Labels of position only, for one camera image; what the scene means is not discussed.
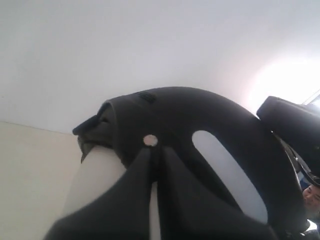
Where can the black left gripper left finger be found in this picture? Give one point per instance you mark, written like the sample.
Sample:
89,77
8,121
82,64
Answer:
120,213

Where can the black helmet with visor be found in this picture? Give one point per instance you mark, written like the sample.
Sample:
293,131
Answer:
267,145

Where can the person's face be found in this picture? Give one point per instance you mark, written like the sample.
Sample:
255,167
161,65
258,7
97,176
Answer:
311,197

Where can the white mannequin head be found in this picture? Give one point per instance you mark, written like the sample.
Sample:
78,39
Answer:
101,170

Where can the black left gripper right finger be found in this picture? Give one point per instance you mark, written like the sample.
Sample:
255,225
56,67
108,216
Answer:
188,211

